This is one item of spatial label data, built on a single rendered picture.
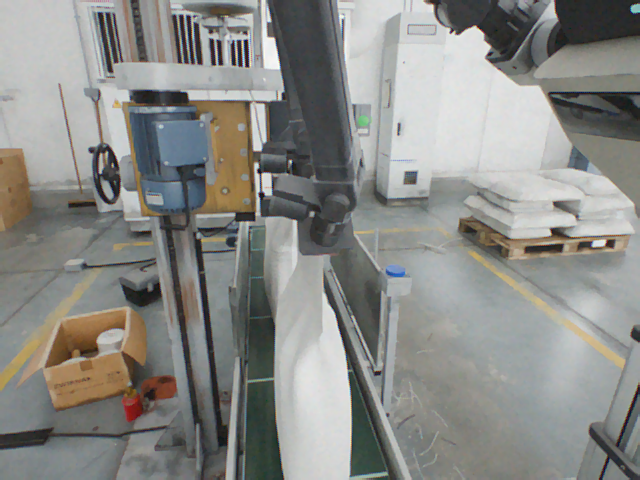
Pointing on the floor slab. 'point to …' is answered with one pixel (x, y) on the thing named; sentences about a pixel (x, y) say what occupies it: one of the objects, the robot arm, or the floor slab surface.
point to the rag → (158, 388)
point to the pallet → (513, 248)
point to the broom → (76, 171)
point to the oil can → (132, 403)
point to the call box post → (389, 355)
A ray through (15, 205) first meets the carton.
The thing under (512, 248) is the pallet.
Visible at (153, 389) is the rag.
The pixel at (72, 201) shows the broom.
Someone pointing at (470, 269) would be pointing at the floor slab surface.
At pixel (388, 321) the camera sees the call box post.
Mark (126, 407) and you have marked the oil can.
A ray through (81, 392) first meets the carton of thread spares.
